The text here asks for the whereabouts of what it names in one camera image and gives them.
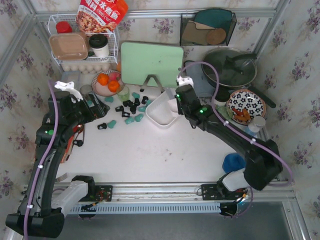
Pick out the pink fruit plate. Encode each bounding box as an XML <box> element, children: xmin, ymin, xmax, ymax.
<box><xmin>91</xmin><ymin>70</ymin><xmax>123</xmax><ymax>97</ymax></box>

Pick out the red snack bag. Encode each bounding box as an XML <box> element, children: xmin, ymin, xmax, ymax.
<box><xmin>75</xmin><ymin>0</ymin><xmax>129</xmax><ymax>34</ymax></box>

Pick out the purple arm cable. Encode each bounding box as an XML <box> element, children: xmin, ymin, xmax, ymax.
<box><xmin>22</xmin><ymin>79</ymin><xmax>62</xmax><ymax>240</ymax></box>
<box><xmin>177</xmin><ymin>60</ymin><xmax>294</xmax><ymax>220</ymax></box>

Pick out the white bottle blue label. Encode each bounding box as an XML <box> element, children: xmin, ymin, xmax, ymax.
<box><xmin>244</xmin><ymin>116</ymin><xmax>266</xmax><ymax>138</ymax></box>

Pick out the green cutting board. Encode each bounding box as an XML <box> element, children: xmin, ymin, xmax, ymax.
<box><xmin>120</xmin><ymin>42</ymin><xmax>184</xmax><ymax>88</ymax></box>

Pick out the floral patterned plate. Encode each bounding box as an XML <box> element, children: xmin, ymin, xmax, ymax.
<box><xmin>226</xmin><ymin>89</ymin><xmax>267</xmax><ymax>125</ymax></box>

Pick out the white storage basket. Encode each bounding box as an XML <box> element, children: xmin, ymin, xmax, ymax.
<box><xmin>145</xmin><ymin>89</ymin><xmax>180</xmax><ymax>130</ymax></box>

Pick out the blue sponge cloth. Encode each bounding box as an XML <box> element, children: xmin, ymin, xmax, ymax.
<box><xmin>222</xmin><ymin>153</ymin><xmax>246</xmax><ymax>174</ymax></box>

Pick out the white wire rack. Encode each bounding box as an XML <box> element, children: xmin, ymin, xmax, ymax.
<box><xmin>47</xmin><ymin>13</ymin><xmax>120</xmax><ymax>65</ymax></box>

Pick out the grey glass cup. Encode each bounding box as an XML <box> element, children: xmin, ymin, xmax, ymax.
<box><xmin>79</xmin><ymin>84</ymin><xmax>93</xmax><ymax>101</ymax></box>

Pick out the grey blue rectangular tray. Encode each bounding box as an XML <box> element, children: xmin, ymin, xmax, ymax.
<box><xmin>185</xmin><ymin>64</ymin><xmax>215</xmax><ymax>98</ymax></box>

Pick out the white coffee cup black lid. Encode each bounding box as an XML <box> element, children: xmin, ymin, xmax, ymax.
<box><xmin>88</xmin><ymin>33</ymin><xmax>110</xmax><ymax>57</ymax></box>

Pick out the clear lidded container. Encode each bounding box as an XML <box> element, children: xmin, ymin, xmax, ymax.
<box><xmin>60</xmin><ymin>71</ymin><xmax>81</xmax><ymax>90</ymax></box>

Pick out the round cork coaster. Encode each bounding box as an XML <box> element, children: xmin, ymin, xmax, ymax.
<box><xmin>206</xmin><ymin>28</ymin><xmax>227</xmax><ymax>45</ymax></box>

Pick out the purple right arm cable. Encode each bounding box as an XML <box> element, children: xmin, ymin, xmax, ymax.
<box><xmin>177</xmin><ymin>60</ymin><xmax>294</xmax><ymax>220</ymax></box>

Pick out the red jar lid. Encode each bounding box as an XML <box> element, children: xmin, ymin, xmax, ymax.
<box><xmin>55</xmin><ymin>21</ymin><xmax>73</xmax><ymax>34</ymax></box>

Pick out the egg carton tray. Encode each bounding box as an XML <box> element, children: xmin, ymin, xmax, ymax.
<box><xmin>61</xmin><ymin>62</ymin><xmax>117</xmax><ymax>74</ymax></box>

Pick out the brown square container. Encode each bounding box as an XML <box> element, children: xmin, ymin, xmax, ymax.
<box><xmin>49</xmin><ymin>32</ymin><xmax>89</xmax><ymax>61</ymax></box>

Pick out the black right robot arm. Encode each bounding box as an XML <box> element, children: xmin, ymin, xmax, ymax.
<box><xmin>175</xmin><ymin>84</ymin><xmax>283</xmax><ymax>193</ymax></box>

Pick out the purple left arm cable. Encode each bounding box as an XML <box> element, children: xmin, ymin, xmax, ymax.
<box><xmin>22</xmin><ymin>79</ymin><xmax>62</xmax><ymax>240</ymax></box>

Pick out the teal coffee capsule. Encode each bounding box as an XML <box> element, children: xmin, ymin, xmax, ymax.
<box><xmin>107</xmin><ymin>120</ymin><xmax>117</xmax><ymax>129</ymax></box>
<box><xmin>124</xmin><ymin>117</ymin><xmax>135</xmax><ymax>125</ymax></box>
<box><xmin>134</xmin><ymin>113</ymin><xmax>144</xmax><ymax>123</ymax></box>

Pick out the black coffee capsule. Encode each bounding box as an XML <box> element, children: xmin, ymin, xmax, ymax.
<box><xmin>121</xmin><ymin>111</ymin><xmax>130</xmax><ymax>118</ymax></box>
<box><xmin>115</xmin><ymin>105</ymin><xmax>125</xmax><ymax>112</ymax></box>
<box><xmin>97</xmin><ymin>122</ymin><xmax>108</xmax><ymax>130</ymax></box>

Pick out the black frying pan with lid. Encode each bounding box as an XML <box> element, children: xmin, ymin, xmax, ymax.
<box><xmin>201</xmin><ymin>47</ymin><xmax>276</xmax><ymax>109</ymax></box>

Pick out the green translucent cup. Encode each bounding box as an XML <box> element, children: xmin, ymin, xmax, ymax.
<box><xmin>116</xmin><ymin>85</ymin><xmax>130</xmax><ymax>102</ymax></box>

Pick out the black mesh organizer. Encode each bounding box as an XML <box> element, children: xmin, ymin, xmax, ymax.
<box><xmin>179</xmin><ymin>8</ymin><xmax>237</xmax><ymax>47</ymax></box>

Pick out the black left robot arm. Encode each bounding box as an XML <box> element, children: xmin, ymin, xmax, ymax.
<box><xmin>5</xmin><ymin>91</ymin><xmax>110</xmax><ymax>238</ymax></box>

